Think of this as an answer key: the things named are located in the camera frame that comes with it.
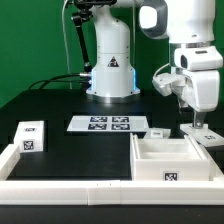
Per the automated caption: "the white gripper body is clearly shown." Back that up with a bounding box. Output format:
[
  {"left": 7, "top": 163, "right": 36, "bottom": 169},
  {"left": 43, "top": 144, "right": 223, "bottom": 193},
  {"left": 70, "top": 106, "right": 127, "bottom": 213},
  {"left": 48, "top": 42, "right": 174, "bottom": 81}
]
[{"left": 171, "top": 46, "right": 223, "bottom": 112}]

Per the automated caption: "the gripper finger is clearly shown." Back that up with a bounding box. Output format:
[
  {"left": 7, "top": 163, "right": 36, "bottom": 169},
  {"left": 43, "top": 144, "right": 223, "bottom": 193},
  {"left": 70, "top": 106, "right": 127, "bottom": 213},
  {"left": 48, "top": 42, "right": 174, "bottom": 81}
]
[
  {"left": 193, "top": 111, "right": 206, "bottom": 129},
  {"left": 178, "top": 99, "right": 189, "bottom": 116}
]

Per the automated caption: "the white flat marker plate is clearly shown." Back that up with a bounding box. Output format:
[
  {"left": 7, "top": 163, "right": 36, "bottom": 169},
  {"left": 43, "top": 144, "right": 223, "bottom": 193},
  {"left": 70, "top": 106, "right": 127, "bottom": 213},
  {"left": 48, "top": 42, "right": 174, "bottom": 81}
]
[{"left": 67, "top": 116, "right": 149, "bottom": 132}]

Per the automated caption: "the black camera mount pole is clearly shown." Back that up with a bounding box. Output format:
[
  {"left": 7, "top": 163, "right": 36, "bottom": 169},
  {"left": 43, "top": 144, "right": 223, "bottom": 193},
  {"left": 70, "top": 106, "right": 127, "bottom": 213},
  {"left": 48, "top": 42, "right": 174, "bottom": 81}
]
[{"left": 71, "top": 0, "right": 117, "bottom": 72}]

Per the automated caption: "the grey hanging cable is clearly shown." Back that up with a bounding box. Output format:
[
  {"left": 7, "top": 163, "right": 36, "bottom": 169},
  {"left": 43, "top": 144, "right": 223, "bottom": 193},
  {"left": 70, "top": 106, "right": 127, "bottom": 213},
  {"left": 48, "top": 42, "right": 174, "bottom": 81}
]
[{"left": 61, "top": 0, "right": 74, "bottom": 90}]

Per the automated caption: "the white cabinet top block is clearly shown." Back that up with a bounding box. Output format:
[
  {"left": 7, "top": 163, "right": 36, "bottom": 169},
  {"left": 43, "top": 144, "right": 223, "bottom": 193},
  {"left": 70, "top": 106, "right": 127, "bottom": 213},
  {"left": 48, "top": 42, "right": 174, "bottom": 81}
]
[{"left": 14, "top": 121, "right": 44, "bottom": 153}]

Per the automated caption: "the white cabinet body box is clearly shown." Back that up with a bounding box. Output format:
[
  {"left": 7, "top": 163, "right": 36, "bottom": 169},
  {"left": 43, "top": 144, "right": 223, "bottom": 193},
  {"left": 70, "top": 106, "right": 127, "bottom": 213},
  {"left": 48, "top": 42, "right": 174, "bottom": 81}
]
[{"left": 130, "top": 134, "right": 210, "bottom": 181}]

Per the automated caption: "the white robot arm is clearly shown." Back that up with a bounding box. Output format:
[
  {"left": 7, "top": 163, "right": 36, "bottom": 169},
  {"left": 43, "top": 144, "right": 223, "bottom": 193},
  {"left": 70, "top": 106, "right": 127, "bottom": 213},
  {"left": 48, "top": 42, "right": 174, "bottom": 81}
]
[{"left": 88, "top": 0, "right": 223, "bottom": 129}]

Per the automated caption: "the black cable bundle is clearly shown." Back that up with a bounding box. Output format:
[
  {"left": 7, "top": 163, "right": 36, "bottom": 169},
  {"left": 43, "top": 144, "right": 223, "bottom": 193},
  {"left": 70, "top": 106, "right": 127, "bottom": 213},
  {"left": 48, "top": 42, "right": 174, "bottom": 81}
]
[{"left": 27, "top": 73, "right": 92, "bottom": 91}]

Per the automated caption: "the white U-shaped fence frame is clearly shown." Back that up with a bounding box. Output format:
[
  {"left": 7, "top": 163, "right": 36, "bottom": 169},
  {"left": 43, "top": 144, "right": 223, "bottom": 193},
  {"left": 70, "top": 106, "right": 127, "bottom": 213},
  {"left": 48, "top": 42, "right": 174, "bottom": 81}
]
[{"left": 0, "top": 144, "right": 224, "bottom": 205}]

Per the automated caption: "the white cabinet door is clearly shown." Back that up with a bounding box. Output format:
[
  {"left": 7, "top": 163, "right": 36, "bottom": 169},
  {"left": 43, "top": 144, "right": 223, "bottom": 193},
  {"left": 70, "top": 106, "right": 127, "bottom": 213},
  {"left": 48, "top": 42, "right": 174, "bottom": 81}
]
[
  {"left": 144, "top": 128, "right": 171, "bottom": 139},
  {"left": 180, "top": 123, "right": 224, "bottom": 147}
]

